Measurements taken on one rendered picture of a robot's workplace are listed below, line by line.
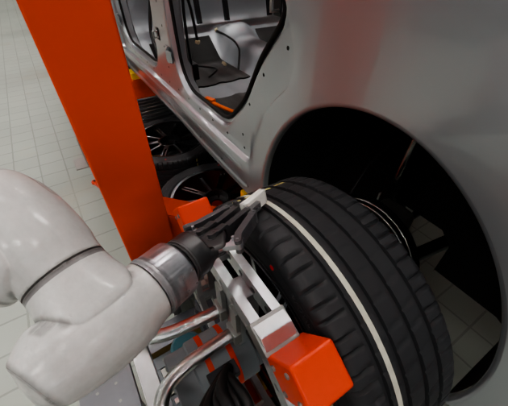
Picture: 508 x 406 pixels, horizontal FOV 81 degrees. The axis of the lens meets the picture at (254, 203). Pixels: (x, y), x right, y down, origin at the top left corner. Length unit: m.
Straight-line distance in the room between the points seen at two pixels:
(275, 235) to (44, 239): 0.34
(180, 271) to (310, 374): 0.22
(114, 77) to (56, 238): 0.49
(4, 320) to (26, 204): 1.84
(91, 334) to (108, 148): 0.58
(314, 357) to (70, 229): 0.35
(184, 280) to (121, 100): 0.53
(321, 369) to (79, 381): 0.28
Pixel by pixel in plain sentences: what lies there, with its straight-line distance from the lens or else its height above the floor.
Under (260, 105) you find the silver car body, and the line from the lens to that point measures 1.04.
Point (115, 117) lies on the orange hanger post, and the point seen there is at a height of 1.25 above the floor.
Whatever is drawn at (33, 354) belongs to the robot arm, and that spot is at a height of 1.28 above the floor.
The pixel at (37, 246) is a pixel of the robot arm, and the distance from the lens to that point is 0.40.
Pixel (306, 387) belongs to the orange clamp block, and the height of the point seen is 1.15.
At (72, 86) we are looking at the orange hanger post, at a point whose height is 1.34.
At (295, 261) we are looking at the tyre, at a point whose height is 1.18.
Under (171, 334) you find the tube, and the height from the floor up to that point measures 1.01.
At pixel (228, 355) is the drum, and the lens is 0.72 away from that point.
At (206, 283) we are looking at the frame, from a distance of 0.97.
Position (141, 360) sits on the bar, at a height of 0.98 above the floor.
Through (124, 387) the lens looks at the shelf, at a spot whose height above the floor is 0.45.
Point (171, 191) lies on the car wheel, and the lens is 1.76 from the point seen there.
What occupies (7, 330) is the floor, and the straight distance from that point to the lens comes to 2.19.
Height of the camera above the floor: 1.58
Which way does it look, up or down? 42 degrees down
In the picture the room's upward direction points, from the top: straight up
